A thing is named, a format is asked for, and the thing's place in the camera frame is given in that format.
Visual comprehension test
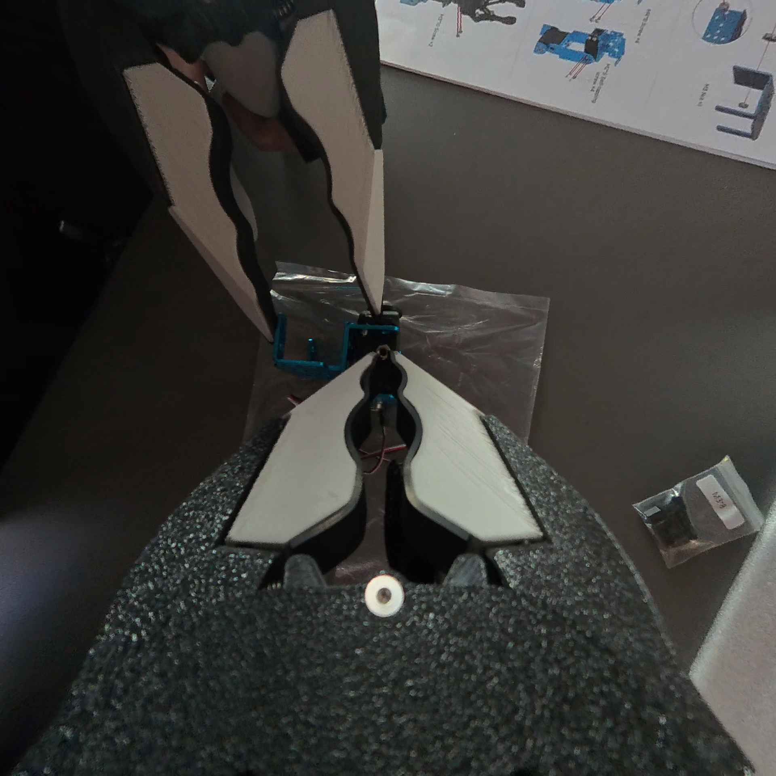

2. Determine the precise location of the person's left hand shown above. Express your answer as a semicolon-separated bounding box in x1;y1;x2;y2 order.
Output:
233;103;293;149

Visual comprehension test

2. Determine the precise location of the blue perforated metal bracket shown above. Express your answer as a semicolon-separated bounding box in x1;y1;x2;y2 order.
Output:
272;312;342;382

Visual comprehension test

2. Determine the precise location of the zip bag with black parts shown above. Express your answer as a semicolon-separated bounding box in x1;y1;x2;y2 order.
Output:
632;456;763;569

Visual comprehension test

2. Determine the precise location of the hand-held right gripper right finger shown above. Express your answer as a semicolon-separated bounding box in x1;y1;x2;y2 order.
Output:
390;353;544;545

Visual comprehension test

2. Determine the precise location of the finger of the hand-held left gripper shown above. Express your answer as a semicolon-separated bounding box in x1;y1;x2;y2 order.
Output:
282;0;386;315
121;61;276;343

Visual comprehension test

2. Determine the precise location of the red white black servo cable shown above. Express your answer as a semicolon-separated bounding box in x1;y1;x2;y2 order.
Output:
284;393;406;472

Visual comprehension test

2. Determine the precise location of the white instruction manual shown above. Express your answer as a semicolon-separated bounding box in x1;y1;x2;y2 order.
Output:
375;0;776;171

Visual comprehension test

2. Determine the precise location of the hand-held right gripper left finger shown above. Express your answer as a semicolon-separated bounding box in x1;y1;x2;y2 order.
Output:
226;353;378;549

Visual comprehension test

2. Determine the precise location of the large clear plastic bag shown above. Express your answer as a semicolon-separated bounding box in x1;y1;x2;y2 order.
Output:
242;261;550;452

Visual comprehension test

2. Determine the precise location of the white foam sheet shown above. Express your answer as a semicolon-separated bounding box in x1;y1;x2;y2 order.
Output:
689;503;776;776

